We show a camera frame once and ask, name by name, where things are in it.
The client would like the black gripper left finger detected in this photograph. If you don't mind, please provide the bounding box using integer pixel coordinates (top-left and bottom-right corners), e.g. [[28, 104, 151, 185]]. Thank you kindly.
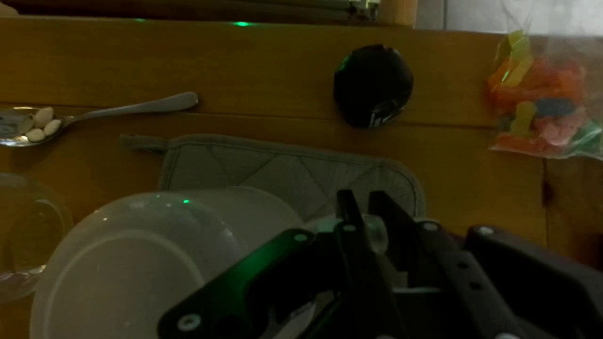
[[157, 188, 403, 339]]

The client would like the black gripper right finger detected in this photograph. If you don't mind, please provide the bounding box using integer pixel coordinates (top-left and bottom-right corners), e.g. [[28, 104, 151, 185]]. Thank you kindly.
[[368, 190, 603, 339]]

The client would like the translucent plastic measuring jug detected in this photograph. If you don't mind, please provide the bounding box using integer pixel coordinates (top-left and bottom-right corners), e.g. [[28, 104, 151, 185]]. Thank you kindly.
[[28, 187, 392, 339]]

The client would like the grey silicone mat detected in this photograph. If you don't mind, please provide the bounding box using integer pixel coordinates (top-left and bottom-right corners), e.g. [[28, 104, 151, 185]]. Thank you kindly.
[[119, 132, 428, 222]]

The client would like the bag of colourful candies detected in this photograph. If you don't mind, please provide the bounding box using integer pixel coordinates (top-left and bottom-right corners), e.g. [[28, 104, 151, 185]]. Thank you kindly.
[[486, 30, 603, 162]]

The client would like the black round object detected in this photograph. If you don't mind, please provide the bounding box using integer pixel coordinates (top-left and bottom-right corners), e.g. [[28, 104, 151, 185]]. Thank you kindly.
[[332, 43, 417, 130]]

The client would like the metal spoon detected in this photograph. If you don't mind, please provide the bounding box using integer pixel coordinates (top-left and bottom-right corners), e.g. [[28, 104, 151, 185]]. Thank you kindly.
[[0, 90, 202, 151]]

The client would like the clear drinking glass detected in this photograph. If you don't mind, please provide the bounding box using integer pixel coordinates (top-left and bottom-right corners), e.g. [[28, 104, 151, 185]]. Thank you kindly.
[[0, 171, 74, 307]]

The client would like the small white bean pile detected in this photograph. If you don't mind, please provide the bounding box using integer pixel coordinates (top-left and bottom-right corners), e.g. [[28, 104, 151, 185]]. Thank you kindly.
[[17, 106, 64, 145]]

